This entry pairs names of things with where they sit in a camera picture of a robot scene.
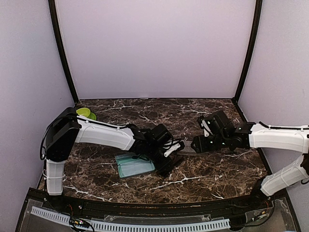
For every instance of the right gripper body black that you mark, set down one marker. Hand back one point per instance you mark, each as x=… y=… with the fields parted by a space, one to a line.
x=218 y=143

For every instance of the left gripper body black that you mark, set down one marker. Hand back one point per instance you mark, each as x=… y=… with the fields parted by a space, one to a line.
x=160 y=166

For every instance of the beige glasses case teal lining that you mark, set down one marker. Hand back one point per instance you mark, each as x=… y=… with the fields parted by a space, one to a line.
x=189 y=151

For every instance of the light blue cloth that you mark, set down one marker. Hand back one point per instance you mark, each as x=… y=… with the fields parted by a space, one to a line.
x=135 y=167

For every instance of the blue-grey glasses case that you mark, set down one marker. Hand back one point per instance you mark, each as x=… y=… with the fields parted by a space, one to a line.
x=120 y=159

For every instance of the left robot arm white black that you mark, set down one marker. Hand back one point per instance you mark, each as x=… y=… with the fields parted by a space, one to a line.
x=156 y=144

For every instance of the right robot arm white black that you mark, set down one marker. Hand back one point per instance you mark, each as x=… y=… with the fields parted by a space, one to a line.
x=219 y=132

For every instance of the green plate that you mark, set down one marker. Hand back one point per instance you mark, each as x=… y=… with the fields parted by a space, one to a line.
x=92 y=116

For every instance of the green bowl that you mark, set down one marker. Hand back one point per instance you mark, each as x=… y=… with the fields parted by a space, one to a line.
x=83 y=112

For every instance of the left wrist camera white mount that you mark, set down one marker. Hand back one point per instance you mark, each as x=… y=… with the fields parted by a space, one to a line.
x=178 y=146

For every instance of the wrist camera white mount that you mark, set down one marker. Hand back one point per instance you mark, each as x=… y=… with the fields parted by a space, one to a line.
x=204 y=125
x=178 y=146

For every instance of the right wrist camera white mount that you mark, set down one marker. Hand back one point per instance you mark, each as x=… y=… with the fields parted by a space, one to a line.
x=204 y=125

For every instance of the black front rail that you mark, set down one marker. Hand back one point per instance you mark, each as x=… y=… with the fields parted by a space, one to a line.
x=89 y=208

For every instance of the white slotted cable duct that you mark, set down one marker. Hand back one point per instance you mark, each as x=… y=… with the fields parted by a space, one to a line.
x=129 y=225

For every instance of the right black frame post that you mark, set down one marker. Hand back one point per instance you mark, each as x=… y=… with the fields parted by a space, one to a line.
x=250 y=49

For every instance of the black frame post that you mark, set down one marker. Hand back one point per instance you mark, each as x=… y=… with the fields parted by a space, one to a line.
x=250 y=49
x=61 y=50

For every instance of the left black frame post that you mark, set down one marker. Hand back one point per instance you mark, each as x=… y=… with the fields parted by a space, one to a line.
x=61 y=50

